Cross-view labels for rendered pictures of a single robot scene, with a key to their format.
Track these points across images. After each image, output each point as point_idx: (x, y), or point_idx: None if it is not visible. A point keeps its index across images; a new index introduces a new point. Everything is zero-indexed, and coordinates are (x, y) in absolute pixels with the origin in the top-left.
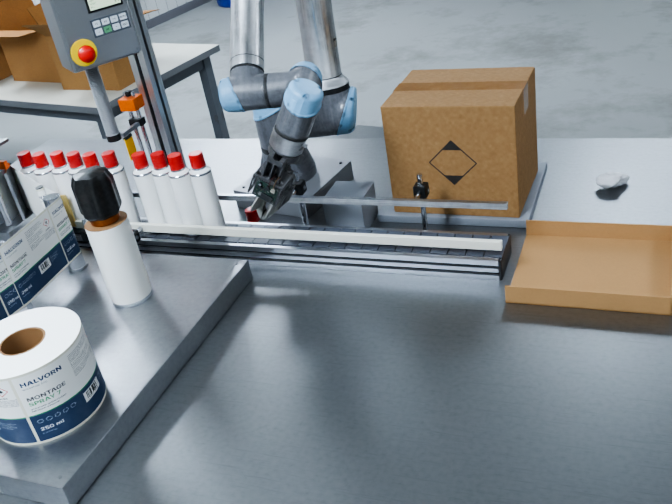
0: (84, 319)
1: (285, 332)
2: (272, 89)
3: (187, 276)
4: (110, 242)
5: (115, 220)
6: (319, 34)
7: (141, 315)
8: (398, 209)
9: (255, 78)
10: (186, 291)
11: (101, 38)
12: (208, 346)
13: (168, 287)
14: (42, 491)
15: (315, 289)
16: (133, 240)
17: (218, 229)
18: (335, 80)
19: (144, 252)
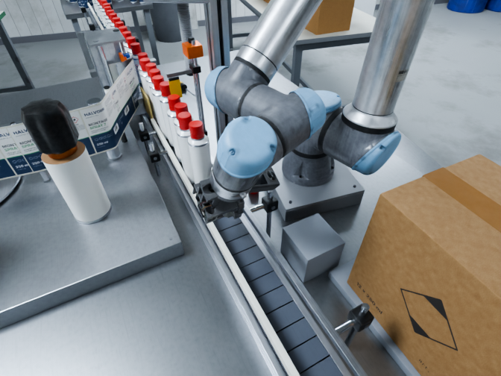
0: (52, 208)
1: (123, 351)
2: (246, 108)
3: (135, 221)
4: (51, 173)
5: (60, 157)
6: (383, 58)
7: (69, 236)
8: (350, 284)
9: (241, 84)
10: (115, 238)
11: None
12: (77, 305)
13: (115, 222)
14: None
15: (198, 317)
16: (80, 179)
17: (191, 195)
18: (376, 118)
19: (167, 168)
